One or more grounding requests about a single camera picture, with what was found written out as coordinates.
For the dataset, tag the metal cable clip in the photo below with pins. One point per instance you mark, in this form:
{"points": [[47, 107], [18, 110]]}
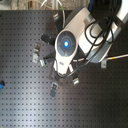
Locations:
{"points": [[35, 58], [104, 64], [37, 48], [76, 81], [42, 62], [53, 90]]}

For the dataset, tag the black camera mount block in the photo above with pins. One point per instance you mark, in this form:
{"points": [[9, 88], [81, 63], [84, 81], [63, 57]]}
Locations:
{"points": [[48, 40]]}

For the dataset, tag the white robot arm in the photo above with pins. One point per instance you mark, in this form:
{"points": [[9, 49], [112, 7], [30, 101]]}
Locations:
{"points": [[94, 37]]}

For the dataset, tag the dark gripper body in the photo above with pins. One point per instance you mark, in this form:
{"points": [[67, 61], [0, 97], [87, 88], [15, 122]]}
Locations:
{"points": [[53, 76]]}

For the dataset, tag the black perforated breadboard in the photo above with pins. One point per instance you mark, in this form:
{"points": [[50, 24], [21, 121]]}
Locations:
{"points": [[100, 100]]}

